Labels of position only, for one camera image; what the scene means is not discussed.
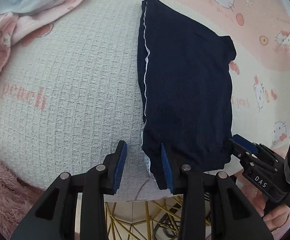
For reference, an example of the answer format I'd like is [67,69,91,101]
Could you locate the pink Hello Kitty sofa cover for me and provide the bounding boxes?
[0,0,290,202]

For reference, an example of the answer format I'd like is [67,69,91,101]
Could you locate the pink cartoon pajama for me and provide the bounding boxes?
[0,0,83,72]

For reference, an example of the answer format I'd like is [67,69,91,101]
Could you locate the pink fluffy left sleeve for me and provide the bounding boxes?
[0,161,43,239]

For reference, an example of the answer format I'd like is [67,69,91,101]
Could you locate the navy striped shorts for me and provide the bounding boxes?
[137,0,237,190]

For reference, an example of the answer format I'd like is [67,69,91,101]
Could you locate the person right hand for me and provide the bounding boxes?
[252,194,290,231]

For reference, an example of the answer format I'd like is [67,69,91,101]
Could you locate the gold wire stool frame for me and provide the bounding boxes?
[105,195,211,240]

